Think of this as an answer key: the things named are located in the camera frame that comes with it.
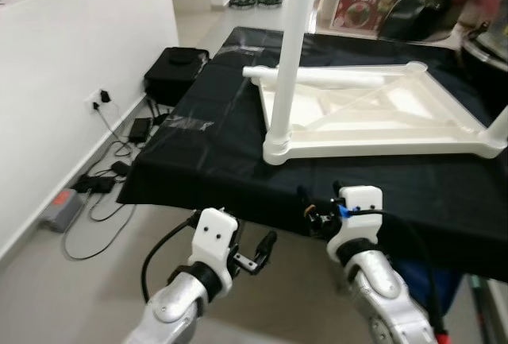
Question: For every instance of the black wall plug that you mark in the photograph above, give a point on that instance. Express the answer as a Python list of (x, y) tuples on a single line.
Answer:
[(105, 96)]

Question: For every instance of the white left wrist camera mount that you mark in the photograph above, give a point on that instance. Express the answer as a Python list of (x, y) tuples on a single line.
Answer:
[(214, 237)]

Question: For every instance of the small black power adapter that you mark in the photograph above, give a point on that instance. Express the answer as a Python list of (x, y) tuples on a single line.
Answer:
[(119, 168)]

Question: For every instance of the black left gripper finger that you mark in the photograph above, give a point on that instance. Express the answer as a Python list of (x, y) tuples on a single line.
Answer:
[(236, 215), (267, 248)]

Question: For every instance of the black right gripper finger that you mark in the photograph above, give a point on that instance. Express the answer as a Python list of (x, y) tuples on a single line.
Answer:
[(304, 199)]

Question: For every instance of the black tablecloth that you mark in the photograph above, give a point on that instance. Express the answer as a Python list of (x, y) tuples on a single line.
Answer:
[(238, 185)]

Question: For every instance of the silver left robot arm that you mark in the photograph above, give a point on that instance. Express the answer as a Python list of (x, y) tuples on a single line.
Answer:
[(175, 308)]

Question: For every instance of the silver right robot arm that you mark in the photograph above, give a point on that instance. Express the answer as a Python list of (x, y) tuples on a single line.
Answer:
[(381, 296)]

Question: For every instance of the black glossy bag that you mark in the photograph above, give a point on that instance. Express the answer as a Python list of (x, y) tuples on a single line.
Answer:
[(429, 10)]

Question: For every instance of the metal folding table frame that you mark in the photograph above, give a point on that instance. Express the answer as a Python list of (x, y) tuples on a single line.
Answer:
[(478, 312)]

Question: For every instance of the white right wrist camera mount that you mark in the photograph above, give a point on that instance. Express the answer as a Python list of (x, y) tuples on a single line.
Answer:
[(361, 199)]

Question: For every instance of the blue dustpan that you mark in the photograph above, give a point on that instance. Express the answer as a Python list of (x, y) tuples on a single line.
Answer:
[(429, 288)]

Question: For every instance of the black square case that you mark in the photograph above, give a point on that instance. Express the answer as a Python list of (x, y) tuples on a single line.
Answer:
[(175, 78)]

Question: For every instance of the white plastic table top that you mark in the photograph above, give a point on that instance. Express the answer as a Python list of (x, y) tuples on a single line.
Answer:
[(381, 149)]

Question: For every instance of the red printed box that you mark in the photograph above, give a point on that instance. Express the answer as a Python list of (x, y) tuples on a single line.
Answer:
[(369, 6)]

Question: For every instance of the black wok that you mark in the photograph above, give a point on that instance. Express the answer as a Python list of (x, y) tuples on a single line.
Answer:
[(488, 74)]

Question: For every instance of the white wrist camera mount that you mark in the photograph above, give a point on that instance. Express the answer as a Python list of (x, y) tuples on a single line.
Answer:
[(214, 237), (361, 199)]

